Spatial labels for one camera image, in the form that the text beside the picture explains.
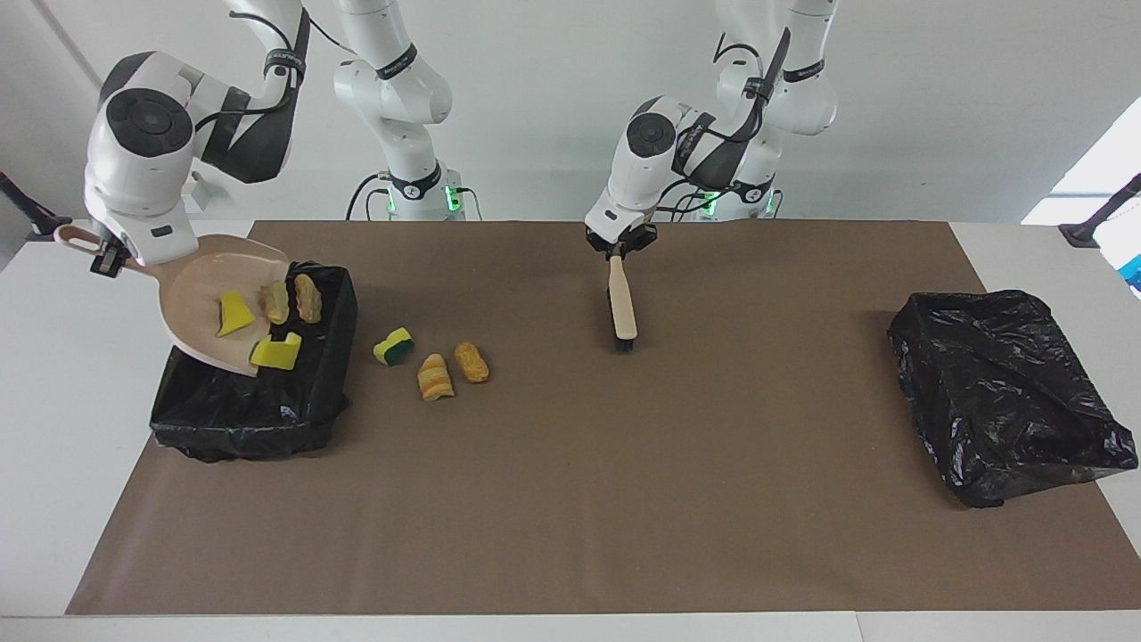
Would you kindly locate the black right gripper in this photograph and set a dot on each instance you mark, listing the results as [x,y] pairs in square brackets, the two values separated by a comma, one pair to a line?
[118,250]

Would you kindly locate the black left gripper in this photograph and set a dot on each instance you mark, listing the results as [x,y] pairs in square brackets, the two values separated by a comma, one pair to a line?
[622,243]

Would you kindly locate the beige hand brush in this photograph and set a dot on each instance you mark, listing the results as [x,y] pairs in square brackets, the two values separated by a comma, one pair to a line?
[622,303]

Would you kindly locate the beige plastic dustpan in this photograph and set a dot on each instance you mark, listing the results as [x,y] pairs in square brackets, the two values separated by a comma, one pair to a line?
[192,303]

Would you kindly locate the wedge yellow sponge piece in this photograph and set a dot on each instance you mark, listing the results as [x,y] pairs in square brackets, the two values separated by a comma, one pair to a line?
[233,314]

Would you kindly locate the pale foam lump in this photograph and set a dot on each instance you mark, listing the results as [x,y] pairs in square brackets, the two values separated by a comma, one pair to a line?
[308,299]
[276,303]

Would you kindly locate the brown bread piece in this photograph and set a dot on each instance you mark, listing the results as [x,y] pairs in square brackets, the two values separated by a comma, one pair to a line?
[472,362]

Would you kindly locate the notched yellow sponge piece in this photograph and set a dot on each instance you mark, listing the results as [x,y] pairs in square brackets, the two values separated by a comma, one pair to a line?
[276,353]

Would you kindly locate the striped orange bread roll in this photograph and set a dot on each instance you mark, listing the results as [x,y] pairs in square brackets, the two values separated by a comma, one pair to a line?
[436,378]

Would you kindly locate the yellow and green sponge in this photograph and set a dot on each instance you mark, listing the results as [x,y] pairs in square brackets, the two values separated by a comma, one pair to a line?
[393,347]

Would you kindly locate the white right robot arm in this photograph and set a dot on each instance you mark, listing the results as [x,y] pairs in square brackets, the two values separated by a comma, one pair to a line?
[134,178]

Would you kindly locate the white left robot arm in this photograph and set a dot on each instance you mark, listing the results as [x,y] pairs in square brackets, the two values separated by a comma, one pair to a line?
[642,169]

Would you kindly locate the square bin with black bag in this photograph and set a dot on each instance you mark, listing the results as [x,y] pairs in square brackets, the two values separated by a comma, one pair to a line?
[250,410]

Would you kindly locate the slanted bin with black bag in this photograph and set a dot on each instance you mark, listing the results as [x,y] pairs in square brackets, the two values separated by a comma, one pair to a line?
[998,401]

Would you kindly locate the black stand foot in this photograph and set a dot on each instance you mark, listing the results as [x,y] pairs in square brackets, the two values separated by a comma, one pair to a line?
[40,223]
[1083,234]

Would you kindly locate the brown paper table mat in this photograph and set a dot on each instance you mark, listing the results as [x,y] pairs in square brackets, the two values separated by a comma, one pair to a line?
[499,553]

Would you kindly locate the blue object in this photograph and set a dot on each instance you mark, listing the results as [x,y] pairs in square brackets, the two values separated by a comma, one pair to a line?
[1134,275]

